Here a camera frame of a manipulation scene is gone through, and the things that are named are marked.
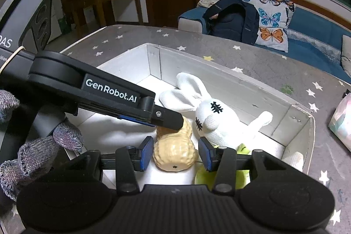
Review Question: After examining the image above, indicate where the grey cushion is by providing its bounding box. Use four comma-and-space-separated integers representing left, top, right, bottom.
341, 34, 351, 77

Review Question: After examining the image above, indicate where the wooden side table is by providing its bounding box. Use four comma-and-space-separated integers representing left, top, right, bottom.
70, 0, 145, 38

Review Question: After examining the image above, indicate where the large tissue pack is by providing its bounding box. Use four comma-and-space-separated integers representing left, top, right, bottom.
328, 93, 351, 151

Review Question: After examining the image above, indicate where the grey knitted gloved hand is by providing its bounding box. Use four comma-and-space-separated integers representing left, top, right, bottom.
1, 106, 83, 207

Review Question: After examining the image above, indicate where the dark blue backpack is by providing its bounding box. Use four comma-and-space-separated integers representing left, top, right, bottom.
203, 0, 259, 45

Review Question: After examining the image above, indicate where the green frog toy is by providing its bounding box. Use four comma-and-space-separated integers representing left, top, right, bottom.
194, 144, 252, 191

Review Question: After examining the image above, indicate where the butterfly print pillow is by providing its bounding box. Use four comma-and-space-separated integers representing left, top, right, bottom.
240, 0, 295, 53

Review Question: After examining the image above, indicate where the white plush rabbit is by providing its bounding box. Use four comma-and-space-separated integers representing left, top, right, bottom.
157, 72, 305, 172

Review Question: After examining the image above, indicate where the white cardboard box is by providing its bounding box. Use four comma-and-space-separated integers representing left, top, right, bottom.
67, 43, 315, 189

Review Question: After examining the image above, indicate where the beige peanut toy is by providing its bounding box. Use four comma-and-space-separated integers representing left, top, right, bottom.
153, 117, 198, 172

